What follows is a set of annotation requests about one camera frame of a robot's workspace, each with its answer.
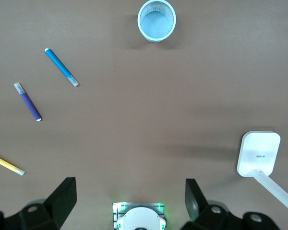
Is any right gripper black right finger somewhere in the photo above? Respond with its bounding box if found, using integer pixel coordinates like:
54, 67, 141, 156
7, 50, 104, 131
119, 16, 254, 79
181, 178, 281, 230

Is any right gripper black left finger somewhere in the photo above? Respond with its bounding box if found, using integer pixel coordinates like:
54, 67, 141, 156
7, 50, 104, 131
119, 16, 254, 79
0, 177, 77, 230

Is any blue marker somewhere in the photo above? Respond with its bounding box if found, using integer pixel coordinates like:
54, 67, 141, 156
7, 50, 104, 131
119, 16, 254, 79
44, 47, 80, 87

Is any yellow marker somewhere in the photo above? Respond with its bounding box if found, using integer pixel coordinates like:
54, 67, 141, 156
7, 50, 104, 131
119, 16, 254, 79
0, 153, 25, 176

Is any white desk lamp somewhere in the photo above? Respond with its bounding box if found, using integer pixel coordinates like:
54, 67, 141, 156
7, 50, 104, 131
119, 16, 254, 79
237, 130, 288, 217

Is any purple marker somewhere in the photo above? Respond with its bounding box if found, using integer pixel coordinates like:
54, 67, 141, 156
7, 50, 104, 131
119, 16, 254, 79
13, 82, 42, 122

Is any light blue plastic cup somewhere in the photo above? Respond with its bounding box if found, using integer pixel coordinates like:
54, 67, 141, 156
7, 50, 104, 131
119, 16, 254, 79
137, 0, 177, 43

